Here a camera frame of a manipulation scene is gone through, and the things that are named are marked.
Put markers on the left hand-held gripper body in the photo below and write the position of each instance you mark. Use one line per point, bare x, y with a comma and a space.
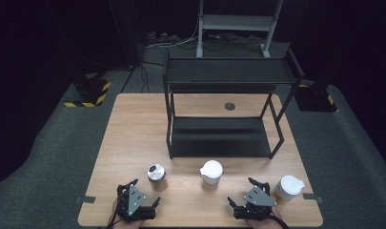
135, 198

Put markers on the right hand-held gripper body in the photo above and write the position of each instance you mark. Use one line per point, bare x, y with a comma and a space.
259, 199

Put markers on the silver-lidded glass jar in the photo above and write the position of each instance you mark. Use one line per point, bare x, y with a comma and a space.
156, 175

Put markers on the white-lidded jar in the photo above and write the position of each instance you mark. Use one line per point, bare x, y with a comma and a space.
211, 171
289, 187

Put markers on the black metal shelf rack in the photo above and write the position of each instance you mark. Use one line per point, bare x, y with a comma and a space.
219, 71

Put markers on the person's right hand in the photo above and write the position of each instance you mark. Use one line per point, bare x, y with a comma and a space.
263, 224

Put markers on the person's left hand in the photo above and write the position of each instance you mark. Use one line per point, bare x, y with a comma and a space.
124, 225

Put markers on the grey tape strip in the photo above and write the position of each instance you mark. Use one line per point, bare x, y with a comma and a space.
85, 199
313, 197

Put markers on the round dark table grommet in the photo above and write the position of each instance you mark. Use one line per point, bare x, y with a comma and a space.
229, 106

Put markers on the black yellow striped base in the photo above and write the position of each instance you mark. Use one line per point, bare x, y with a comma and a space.
314, 98
90, 90

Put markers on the black power strip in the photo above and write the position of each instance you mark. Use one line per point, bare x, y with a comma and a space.
162, 36

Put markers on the grey metal stand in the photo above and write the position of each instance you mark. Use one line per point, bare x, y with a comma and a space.
236, 23

